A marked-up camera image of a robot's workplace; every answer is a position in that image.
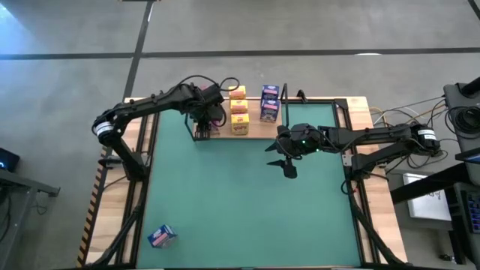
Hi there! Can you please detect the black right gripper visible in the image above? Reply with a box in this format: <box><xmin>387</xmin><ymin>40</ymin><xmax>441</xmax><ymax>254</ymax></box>
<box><xmin>265</xmin><ymin>123</ymin><xmax>323</xmax><ymax>180</ymax></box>

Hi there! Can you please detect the white board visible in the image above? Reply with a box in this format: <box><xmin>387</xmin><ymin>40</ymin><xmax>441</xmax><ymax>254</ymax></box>
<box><xmin>402</xmin><ymin>172</ymin><xmax>454</xmax><ymax>222</ymax></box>

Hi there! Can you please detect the black laptop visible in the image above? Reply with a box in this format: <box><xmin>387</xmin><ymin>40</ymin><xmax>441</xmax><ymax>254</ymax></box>
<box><xmin>454</xmin><ymin>147</ymin><xmax>480</xmax><ymax>165</ymax></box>

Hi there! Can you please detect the black beam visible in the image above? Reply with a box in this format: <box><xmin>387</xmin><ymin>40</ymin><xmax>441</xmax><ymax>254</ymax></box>
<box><xmin>389</xmin><ymin>161</ymin><xmax>480</xmax><ymax>206</ymax></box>

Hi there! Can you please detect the black clamp handle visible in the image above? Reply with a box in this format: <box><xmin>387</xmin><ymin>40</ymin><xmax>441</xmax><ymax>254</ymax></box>
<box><xmin>98</xmin><ymin>154</ymin><xmax>125</xmax><ymax>170</ymax></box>

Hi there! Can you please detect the green table mat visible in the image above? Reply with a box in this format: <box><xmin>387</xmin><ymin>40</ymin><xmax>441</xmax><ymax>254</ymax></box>
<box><xmin>135</xmin><ymin>103</ymin><xmax>363</xmax><ymax>269</ymax></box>

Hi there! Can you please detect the yellow Corn Pops cereal box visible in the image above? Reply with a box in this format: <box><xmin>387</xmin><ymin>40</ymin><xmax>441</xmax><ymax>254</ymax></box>
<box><xmin>228</xmin><ymin>85</ymin><xmax>248</xmax><ymax>101</ymax></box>
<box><xmin>229</xmin><ymin>112</ymin><xmax>251</xmax><ymax>137</ymax></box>
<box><xmin>229</xmin><ymin>99</ymin><xmax>249</xmax><ymax>115</ymax></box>

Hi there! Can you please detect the grey equipment cart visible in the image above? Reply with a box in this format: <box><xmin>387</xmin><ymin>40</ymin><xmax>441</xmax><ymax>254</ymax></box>
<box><xmin>443</xmin><ymin>76</ymin><xmax>480</xmax><ymax>158</ymax></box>

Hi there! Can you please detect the black metal shelf side frame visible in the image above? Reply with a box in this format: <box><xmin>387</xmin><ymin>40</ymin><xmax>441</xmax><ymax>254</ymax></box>
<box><xmin>183</xmin><ymin>110</ymin><xmax>199</xmax><ymax>143</ymax></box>
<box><xmin>279</xmin><ymin>82</ymin><xmax>292</xmax><ymax>131</ymax></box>

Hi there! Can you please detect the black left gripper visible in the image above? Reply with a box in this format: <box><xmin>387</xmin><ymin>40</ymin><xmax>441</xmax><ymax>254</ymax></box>
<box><xmin>189</xmin><ymin>82</ymin><xmax>228</xmax><ymax>141</ymax></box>

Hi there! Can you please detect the black box with blue light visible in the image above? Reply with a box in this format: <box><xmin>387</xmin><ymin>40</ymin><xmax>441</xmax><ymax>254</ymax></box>
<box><xmin>0</xmin><ymin>146</ymin><xmax>22</xmax><ymax>173</ymax></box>

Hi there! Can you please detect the coiled black cable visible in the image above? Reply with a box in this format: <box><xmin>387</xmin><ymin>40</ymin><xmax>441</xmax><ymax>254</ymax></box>
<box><xmin>445</xmin><ymin>106</ymin><xmax>480</xmax><ymax>140</ymax></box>

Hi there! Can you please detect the wooden shelf board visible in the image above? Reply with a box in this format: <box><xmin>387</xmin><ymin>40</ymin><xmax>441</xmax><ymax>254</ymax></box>
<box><xmin>192</xmin><ymin>97</ymin><xmax>284</xmax><ymax>140</ymax></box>

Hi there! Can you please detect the grey metal stand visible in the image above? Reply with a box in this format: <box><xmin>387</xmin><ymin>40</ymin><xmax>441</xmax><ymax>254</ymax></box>
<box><xmin>0</xmin><ymin>168</ymin><xmax>62</xmax><ymax>270</ymax></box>

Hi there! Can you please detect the black table frame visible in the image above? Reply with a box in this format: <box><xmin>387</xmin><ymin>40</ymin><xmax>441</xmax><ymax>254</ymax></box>
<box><xmin>76</xmin><ymin>88</ymin><xmax>410</xmax><ymax>270</ymax></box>

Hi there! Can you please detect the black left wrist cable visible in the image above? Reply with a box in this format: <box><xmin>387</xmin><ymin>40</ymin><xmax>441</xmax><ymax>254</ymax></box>
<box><xmin>175</xmin><ymin>73</ymin><xmax>241</xmax><ymax>129</ymax></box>

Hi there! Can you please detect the blue Frosted Flakes cereal box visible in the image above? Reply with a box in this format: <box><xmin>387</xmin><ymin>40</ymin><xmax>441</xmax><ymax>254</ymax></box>
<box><xmin>146</xmin><ymin>223</ymin><xmax>178</xmax><ymax>249</ymax></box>
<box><xmin>259</xmin><ymin>99</ymin><xmax>281</xmax><ymax>124</ymax></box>
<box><xmin>260</xmin><ymin>84</ymin><xmax>281</xmax><ymax>101</ymax></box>

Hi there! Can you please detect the yellow black hazard strip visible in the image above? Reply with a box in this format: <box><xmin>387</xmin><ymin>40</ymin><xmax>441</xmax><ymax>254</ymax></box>
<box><xmin>76</xmin><ymin>133</ymin><xmax>116</xmax><ymax>268</ymax></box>

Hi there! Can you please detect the blue lit keyboard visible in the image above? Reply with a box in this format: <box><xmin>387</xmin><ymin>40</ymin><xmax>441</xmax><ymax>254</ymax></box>
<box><xmin>460</xmin><ymin>189</ymin><xmax>480</xmax><ymax>234</ymax></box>

